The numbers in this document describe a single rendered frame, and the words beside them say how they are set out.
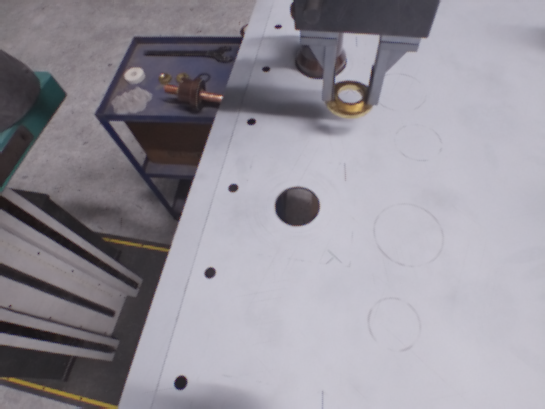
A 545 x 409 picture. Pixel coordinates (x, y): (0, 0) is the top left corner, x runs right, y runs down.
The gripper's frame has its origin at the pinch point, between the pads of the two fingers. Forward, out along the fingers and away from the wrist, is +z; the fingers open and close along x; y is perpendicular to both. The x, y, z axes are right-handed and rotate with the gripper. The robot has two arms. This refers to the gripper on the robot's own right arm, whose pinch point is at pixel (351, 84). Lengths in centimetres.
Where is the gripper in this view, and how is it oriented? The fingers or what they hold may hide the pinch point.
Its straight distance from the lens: 44.0
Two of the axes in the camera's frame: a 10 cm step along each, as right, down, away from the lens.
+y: -1.6, 8.7, -4.7
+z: 0.5, 4.8, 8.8
